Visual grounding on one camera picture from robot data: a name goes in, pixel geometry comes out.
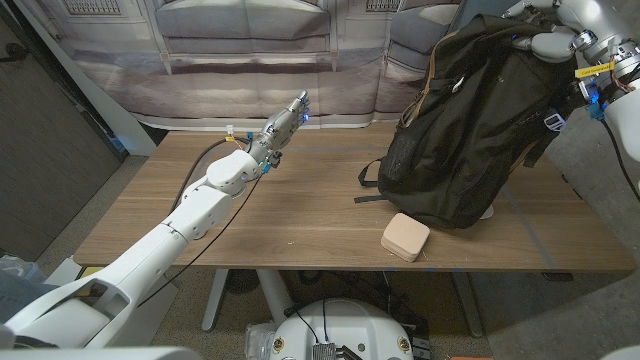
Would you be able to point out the grey white sneaker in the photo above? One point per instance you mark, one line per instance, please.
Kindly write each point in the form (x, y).
(15, 267)

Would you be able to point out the printed room backdrop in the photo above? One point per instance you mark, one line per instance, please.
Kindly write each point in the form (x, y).
(225, 75)

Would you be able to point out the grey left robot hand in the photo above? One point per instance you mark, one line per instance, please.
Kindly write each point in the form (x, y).
(280, 131)

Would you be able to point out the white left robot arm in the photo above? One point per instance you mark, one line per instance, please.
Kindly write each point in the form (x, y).
(165, 250)

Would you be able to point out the yellow black floor item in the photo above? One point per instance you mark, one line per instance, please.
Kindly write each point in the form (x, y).
(89, 272)

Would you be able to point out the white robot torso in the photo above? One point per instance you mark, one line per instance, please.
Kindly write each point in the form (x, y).
(350, 325)

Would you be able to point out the white table leg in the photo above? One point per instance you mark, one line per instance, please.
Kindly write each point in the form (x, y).
(275, 295)
(215, 300)

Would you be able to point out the dark wooden door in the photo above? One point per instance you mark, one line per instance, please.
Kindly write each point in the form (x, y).
(45, 150)

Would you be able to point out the grey table leg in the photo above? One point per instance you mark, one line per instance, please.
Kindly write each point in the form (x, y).
(467, 305)

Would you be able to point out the white paper plate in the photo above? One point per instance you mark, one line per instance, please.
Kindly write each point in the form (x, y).
(488, 213)

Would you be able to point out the round black floor fan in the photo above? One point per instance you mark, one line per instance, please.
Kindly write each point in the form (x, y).
(242, 281)

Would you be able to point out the clear plastic bag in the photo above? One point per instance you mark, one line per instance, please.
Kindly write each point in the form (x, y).
(257, 342)

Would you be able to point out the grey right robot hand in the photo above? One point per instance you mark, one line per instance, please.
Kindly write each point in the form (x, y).
(600, 25)

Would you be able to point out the black backpack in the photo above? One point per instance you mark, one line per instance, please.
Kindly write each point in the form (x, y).
(475, 130)

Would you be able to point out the person's leg in jeans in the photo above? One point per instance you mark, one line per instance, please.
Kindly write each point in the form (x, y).
(20, 297)

